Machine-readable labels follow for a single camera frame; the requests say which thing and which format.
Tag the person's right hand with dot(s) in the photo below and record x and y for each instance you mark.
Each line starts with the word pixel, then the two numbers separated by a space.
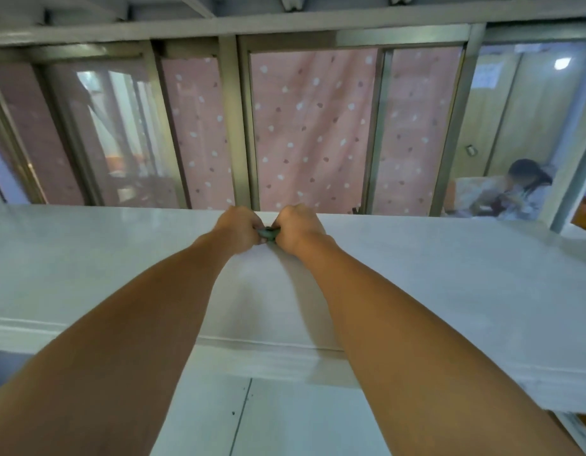
pixel 302 230

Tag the person's left hand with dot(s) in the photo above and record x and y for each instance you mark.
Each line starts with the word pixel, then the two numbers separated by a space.
pixel 240 230

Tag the green cleaning cloth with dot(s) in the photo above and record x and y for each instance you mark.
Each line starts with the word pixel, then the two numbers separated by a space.
pixel 268 235

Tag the white metal shelving rack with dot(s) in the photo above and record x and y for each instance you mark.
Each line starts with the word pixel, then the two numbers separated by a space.
pixel 440 280

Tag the person's right forearm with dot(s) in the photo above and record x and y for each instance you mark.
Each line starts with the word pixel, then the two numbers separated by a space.
pixel 430 365

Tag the person's left forearm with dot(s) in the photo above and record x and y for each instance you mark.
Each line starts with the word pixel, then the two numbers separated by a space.
pixel 112 360

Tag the pink dotted curtain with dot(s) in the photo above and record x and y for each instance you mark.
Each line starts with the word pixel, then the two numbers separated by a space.
pixel 312 132

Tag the orange wooden board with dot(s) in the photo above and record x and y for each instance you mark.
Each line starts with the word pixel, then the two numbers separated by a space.
pixel 585 213

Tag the round ceiling lamp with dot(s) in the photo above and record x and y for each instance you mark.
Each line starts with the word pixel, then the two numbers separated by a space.
pixel 564 63

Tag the metal sliding window frame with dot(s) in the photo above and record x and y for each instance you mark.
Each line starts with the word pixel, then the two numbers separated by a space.
pixel 233 137

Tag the white wall switch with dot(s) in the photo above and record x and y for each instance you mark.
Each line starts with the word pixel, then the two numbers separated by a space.
pixel 471 150

